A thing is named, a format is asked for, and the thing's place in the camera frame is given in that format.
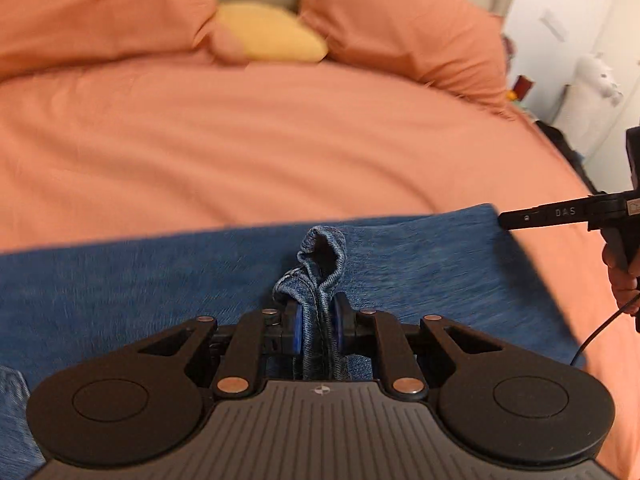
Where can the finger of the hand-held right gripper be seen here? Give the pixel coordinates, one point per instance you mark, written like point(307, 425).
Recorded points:
point(545, 214)

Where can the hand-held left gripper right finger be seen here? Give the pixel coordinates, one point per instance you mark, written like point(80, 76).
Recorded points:
point(340, 331)

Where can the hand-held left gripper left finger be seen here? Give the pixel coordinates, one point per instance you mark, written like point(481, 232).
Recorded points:
point(294, 331)

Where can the blue denim pants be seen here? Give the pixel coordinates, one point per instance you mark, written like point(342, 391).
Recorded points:
point(150, 285)

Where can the person's right hand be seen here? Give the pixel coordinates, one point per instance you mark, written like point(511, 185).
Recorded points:
point(622, 280)

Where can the dark object beside bed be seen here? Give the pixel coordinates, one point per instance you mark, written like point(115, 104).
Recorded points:
point(567, 145)

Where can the white plush toy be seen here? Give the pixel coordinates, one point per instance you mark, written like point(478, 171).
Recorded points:
point(590, 95)

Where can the small red object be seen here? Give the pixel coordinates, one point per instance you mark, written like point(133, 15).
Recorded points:
point(523, 86)

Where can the orange bed cover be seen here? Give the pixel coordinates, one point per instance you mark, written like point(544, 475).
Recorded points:
point(250, 150)

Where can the white wardrobe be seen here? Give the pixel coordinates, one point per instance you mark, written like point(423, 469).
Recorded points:
point(580, 20)

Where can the orange pillow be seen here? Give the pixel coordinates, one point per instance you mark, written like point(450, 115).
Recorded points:
point(405, 25)
point(95, 5)

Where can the yellow cushion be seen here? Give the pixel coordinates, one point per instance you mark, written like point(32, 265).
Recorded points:
point(272, 35)

